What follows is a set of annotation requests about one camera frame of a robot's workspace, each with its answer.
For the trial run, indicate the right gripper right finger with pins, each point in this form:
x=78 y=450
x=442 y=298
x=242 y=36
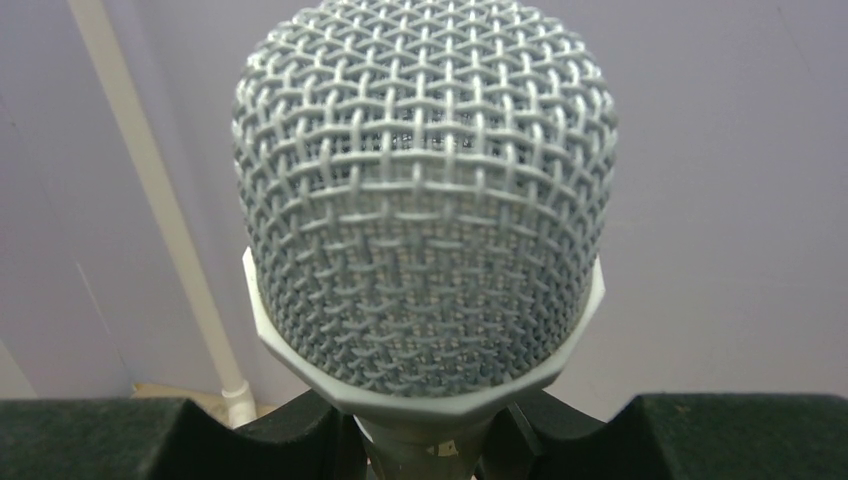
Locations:
x=671 y=436

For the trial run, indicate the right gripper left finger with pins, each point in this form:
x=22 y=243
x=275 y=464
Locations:
x=174 y=438

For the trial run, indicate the white microphone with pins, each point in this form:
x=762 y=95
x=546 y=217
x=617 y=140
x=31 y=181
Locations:
x=424 y=186

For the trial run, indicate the white PVC pipe frame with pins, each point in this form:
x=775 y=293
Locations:
x=109 y=62

